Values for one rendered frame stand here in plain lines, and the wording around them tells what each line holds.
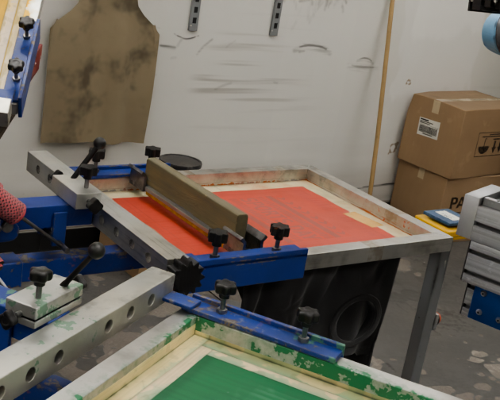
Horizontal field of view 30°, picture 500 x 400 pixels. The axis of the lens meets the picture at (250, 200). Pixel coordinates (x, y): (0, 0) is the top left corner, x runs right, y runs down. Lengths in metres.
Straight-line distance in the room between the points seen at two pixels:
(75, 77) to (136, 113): 0.38
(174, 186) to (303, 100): 2.80
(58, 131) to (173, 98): 0.63
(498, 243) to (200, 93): 2.84
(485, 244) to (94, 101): 2.62
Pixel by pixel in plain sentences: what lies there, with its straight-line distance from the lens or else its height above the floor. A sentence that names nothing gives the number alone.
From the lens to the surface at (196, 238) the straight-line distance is 2.13.
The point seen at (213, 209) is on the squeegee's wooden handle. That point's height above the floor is 1.04.
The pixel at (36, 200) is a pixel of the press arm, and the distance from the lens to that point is 2.00.
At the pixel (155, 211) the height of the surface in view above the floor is 0.96.
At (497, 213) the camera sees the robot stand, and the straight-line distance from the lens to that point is 1.91.
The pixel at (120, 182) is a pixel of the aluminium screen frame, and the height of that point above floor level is 0.98.
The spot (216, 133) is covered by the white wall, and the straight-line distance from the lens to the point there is 4.68.
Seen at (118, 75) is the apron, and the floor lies 0.86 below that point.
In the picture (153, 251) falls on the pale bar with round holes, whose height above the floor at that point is 1.04.
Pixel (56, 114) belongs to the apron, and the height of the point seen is 0.68.
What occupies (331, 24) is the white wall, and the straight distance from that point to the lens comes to 4.95.
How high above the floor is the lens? 1.71
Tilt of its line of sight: 18 degrees down
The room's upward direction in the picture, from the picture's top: 9 degrees clockwise
